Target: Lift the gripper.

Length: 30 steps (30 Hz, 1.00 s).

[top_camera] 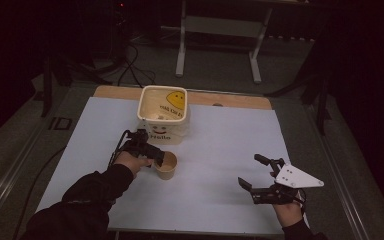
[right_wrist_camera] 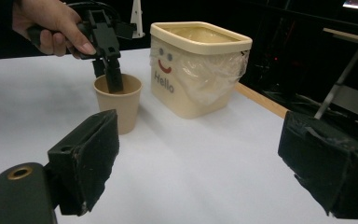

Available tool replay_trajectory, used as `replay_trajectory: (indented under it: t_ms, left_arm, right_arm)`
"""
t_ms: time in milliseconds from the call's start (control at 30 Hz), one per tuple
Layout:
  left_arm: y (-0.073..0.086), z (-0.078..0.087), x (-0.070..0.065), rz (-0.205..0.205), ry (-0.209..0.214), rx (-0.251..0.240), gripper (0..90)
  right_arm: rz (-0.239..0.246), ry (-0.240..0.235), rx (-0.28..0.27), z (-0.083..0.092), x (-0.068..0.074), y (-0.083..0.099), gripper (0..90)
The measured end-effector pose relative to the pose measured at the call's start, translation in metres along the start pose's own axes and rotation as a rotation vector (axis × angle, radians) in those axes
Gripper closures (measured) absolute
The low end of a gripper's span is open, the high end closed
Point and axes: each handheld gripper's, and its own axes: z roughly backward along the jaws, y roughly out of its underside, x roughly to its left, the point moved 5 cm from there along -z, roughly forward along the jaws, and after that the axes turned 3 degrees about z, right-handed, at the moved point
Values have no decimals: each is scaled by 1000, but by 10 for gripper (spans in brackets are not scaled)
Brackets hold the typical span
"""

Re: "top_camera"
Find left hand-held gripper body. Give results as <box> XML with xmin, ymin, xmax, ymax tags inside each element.
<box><xmin>122</xmin><ymin>128</ymin><xmax>161</xmax><ymax>160</ymax></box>

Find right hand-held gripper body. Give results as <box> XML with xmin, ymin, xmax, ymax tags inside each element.
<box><xmin>250</xmin><ymin>157</ymin><xmax>325</xmax><ymax>206</ymax></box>

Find brown paper cup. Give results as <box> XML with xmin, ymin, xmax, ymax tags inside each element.
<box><xmin>153</xmin><ymin>151</ymin><xmax>179</xmax><ymax>181</ymax></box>

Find person's left hand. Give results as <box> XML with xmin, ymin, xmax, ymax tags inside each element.
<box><xmin>113</xmin><ymin>151</ymin><xmax>155</xmax><ymax>180</ymax></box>

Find person's right hand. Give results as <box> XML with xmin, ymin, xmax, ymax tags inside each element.
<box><xmin>272</xmin><ymin>199</ymin><xmax>305</xmax><ymax>229</ymax></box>

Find pale blue table mat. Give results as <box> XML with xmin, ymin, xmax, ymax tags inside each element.
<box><xmin>35</xmin><ymin>96</ymin><xmax>311</xmax><ymax>236</ymax></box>

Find white smiley face bucket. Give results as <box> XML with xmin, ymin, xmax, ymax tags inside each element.
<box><xmin>136</xmin><ymin>85</ymin><xmax>191</xmax><ymax>146</ymax></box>

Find black floor plate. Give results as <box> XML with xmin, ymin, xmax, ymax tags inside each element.
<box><xmin>47</xmin><ymin>116</ymin><xmax>73</xmax><ymax>132</ymax></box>

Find dark metal stand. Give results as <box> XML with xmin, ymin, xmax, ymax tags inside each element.
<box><xmin>264</xmin><ymin>29</ymin><xmax>334</xmax><ymax>136</ymax></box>
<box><xmin>40</xmin><ymin>49</ymin><xmax>121</xmax><ymax>118</ymax></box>

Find dark equipment tower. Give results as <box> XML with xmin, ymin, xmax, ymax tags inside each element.
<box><xmin>110</xmin><ymin>0</ymin><xmax>131</xmax><ymax>63</ymax></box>

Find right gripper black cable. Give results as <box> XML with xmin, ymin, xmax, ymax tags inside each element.
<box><xmin>291</xmin><ymin>188</ymin><xmax>308</xmax><ymax>214</ymax></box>

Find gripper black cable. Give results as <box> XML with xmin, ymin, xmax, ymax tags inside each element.
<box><xmin>107</xmin><ymin>129</ymin><xmax>130</xmax><ymax>169</ymax></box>
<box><xmin>291</xmin><ymin>188</ymin><xmax>308</xmax><ymax>214</ymax></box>

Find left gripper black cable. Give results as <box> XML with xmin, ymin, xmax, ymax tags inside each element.
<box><xmin>107</xmin><ymin>129</ymin><xmax>130</xmax><ymax>169</ymax></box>

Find black floor cables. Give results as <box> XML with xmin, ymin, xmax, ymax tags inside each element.
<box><xmin>116</xmin><ymin>42</ymin><xmax>157</xmax><ymax>88</ymax></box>

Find white metal table frame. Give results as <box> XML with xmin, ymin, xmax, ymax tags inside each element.
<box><xmin>174</xmin><ymin>0</ymin><xmax>309</xmax><ymax>85</ymax></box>

